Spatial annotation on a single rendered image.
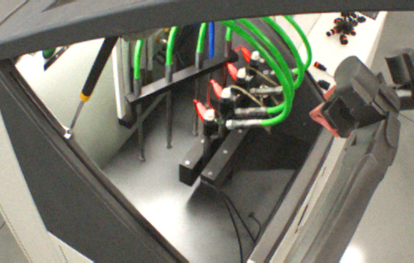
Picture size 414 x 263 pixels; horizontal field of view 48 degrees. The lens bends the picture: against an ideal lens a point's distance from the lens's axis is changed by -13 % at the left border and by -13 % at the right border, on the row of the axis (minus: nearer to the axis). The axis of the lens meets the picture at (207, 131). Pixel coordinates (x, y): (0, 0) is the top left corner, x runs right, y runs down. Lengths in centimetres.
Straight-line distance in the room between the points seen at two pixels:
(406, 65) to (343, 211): 42
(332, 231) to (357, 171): 11
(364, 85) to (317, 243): 27
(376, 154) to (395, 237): 179
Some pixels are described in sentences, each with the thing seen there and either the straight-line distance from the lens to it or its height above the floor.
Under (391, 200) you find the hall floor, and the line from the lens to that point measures 263.
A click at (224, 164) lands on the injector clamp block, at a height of 98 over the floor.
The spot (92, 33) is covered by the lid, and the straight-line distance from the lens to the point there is 63.
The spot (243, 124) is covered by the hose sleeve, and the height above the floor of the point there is 117.
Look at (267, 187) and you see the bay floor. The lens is 149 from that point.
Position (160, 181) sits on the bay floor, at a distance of 148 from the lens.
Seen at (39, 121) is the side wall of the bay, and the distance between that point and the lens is 95.
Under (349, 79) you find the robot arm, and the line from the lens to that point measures 78.
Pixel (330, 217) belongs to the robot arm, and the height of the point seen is 149.
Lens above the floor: 205
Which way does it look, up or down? 50 degrees down
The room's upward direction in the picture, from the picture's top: 4 degrees clockwise
